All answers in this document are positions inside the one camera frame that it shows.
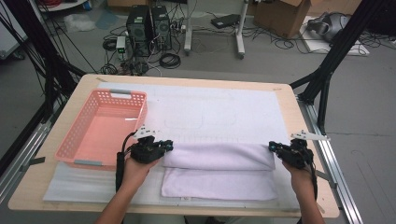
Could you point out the pink plastic basket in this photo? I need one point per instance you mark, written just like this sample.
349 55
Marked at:
106 137

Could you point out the aluminium rail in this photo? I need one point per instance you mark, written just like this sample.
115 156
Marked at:
18 158
345 199

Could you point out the white power box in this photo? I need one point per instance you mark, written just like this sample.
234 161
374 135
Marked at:
121 46

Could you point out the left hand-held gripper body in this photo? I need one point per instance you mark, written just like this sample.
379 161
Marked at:
146 152

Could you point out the black computer tower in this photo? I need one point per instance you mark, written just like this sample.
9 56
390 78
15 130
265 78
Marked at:
162 28
138 31

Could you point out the white grid mat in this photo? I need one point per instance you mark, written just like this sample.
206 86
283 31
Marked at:
174 93

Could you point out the large cardboard box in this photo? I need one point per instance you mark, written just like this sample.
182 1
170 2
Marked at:
280 18

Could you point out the black metal frame stand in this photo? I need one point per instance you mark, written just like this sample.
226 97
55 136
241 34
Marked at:
46 53
339 46

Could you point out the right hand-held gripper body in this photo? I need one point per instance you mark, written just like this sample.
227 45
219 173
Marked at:
295 155

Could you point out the grey round device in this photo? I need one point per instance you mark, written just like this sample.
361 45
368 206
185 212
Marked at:
330 25

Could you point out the clear plastic bag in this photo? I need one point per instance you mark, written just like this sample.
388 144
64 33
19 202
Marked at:
77 22

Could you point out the white floor board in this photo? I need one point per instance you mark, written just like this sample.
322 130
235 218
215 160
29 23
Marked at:
317 46

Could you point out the flat black device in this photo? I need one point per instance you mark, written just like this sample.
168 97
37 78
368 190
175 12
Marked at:
224 21

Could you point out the grey bracket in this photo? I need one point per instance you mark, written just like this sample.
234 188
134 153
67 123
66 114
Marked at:
327 179
35 161

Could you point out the lilac printed towel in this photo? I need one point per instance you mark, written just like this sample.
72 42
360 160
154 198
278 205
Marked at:
218 180

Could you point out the person's right hand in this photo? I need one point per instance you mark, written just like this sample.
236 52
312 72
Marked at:
302 180

